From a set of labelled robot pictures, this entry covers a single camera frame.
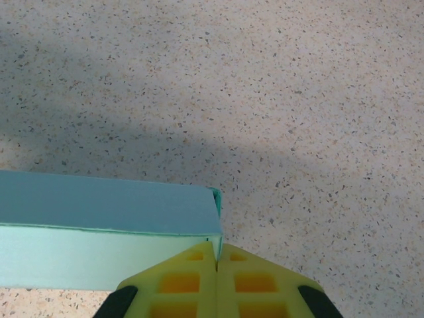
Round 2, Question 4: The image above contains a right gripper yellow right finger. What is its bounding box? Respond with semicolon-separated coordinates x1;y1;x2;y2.
215;243;343;318

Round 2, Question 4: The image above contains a light blue paper box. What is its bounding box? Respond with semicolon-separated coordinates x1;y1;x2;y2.
0;170;223;293

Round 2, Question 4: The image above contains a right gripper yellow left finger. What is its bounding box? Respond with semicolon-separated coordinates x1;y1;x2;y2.
95;241;218;318

